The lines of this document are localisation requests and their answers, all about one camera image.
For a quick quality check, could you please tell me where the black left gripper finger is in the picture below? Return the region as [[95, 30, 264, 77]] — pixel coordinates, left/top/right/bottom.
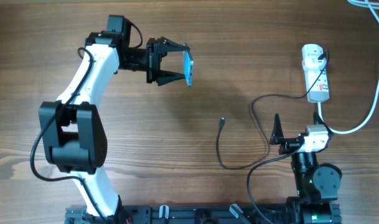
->
[[159, 37, 189, 53], [156, 70, 185, 86]]

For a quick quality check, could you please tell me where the smartphone with blue screen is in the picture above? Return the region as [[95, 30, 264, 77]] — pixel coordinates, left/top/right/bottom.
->
[[182, 50, 194, 87]]

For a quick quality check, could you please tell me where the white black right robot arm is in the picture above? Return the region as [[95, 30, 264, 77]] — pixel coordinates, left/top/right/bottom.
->
[[269, 113, 342, 224]]

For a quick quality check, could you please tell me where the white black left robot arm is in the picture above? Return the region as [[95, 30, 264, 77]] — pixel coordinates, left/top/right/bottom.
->
[[35, 15, 194, 223]]

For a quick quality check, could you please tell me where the black charging cable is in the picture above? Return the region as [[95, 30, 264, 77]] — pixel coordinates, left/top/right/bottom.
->
[[215, 49, 330, 170]]

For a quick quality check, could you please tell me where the white USB charger plug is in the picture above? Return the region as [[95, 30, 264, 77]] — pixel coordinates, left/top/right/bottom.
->
[[302, 44, 327, 72]]

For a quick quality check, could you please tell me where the white power strip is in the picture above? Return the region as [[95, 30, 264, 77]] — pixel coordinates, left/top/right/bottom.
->
[[304, 70, 330, 103]]

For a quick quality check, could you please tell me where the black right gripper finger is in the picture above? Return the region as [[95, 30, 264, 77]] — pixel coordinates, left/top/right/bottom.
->
[[313, 111, 334, 136], [269, 113, 284, 144]]

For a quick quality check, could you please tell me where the white power strip cord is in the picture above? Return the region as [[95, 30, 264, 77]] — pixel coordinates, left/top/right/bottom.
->
[[316, 0, 379, 135]]

